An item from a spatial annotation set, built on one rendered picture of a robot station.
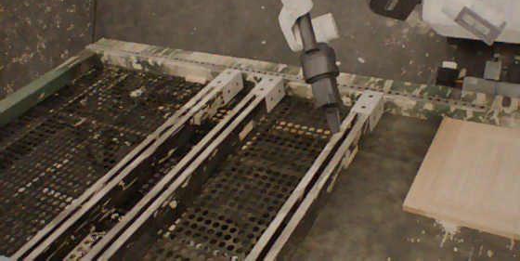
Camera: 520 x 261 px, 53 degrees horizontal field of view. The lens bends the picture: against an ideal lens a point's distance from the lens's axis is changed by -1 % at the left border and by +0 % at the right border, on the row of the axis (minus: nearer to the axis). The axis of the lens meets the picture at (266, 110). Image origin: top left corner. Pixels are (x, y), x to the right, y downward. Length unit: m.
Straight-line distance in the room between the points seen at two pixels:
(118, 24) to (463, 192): 2.68
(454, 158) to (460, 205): 0.19
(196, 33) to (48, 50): 1.29
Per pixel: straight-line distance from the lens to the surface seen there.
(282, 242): 1.21
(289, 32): 1.30
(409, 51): 2.63
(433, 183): 1.43
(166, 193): 1.42
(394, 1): 1.27
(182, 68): 2.08
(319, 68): 1.27
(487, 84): 1.82
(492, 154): 1.55
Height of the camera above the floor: 2.54
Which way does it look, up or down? 62 degrees down
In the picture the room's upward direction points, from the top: 87 degrees counter-clockwise
